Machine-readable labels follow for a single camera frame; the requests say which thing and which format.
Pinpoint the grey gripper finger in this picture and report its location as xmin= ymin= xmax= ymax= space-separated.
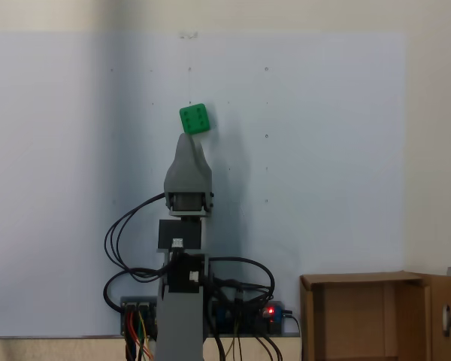
xmin=190 ymin=141 xmax=214 ymax=181
xmin=165 ymin=133 xmax=199 ymax=180

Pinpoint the green die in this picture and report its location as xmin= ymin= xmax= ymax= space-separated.
xmin=178 ymin=102 xmax=213 ymax=135

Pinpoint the circuit board with red LED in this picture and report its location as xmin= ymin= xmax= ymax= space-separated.
xmin=247 ymin=299 xmax=300 ymax=336

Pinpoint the brown cardboard box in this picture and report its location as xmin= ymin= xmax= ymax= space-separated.
xmin=299 ymin=269 xmax=451 ymax=361

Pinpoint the black cable bundle to gripper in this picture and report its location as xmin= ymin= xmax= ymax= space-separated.
xmin=104 ymin=191 xmax=167 ymax=282

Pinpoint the black cable bundle at arm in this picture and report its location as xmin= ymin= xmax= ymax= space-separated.
xmin=209 ymin=256 xmax=277 ymax=313

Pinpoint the circuit board with coloured wires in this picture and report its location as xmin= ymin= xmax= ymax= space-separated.
xmin=120 ymin=296 xmax=159 ymax=336

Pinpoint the thick black cable loop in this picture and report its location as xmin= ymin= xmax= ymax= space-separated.
xmin=103 ymin=267 xmax=163 ymax=314

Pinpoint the yellow wire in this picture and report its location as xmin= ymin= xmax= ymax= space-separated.
xmin=137 ymin=311 xmax=150 ymax=353

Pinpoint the orange wire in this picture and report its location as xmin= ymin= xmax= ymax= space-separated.
xmin=126 ymin=311 xmax=153 ymax=361

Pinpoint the black power cable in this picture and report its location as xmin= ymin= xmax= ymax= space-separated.
xmin=284 ymin=308 xmax=304 ymax=361

